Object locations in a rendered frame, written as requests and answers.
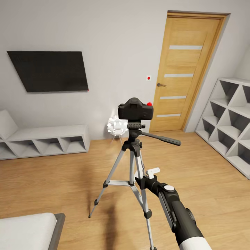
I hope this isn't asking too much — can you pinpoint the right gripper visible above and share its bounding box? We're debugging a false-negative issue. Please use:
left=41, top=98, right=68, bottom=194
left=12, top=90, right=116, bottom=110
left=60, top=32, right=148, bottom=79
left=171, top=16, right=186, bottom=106
left=135, top=175, right=159, bottom=194

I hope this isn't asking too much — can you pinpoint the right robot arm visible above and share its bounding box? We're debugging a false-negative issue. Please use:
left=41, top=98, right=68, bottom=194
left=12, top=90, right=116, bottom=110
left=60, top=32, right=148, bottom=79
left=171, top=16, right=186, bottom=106
left=135, top=167, right=212, bottom=250

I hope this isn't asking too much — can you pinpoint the camera tripod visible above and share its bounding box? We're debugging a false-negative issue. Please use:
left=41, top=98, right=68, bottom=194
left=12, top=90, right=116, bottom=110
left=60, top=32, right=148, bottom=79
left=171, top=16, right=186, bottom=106
left=88, top=120, right=181, bottom=250

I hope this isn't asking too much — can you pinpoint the digital camera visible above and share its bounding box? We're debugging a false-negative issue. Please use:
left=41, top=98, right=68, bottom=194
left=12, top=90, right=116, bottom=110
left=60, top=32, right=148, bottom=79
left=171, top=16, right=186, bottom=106
left=118, top=97, right=154, bottom=120

